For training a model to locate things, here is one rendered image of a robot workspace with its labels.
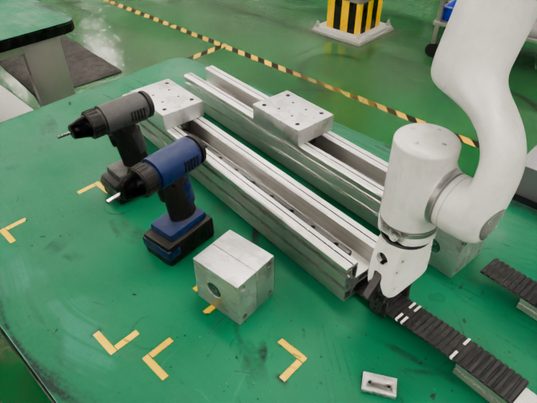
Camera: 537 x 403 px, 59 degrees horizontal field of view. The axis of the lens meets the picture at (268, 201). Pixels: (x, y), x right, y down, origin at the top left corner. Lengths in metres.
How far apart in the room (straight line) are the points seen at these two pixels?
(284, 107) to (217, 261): 0.48
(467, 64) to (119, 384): 0.65
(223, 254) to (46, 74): 1.66
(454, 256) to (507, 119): 0.36
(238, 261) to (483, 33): 0.48
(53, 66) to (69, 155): 1.08
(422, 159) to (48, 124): 1.08
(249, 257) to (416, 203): 0.29
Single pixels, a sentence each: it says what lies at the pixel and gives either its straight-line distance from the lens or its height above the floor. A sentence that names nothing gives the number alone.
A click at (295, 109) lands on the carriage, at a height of 0.90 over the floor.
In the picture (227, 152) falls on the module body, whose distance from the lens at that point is 1.09.
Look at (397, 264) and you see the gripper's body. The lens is 0.72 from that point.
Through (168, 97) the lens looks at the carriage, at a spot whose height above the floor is 0.90.
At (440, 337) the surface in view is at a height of 0.81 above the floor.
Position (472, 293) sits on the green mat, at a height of 0.78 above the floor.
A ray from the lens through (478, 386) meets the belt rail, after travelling 0.81.
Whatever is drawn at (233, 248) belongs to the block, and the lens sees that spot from 0.81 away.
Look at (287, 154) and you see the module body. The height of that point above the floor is 0.82.
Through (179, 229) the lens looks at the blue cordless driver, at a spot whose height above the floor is 0.85.
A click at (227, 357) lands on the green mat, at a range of 0.79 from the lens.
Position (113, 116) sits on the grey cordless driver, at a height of 0.98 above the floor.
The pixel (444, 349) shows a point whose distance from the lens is 0.80.
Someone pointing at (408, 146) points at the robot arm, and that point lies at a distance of 0.61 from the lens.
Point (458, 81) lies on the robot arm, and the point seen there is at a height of 1.20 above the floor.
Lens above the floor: 1.45
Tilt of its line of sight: 40 degrees down
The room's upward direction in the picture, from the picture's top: straight up
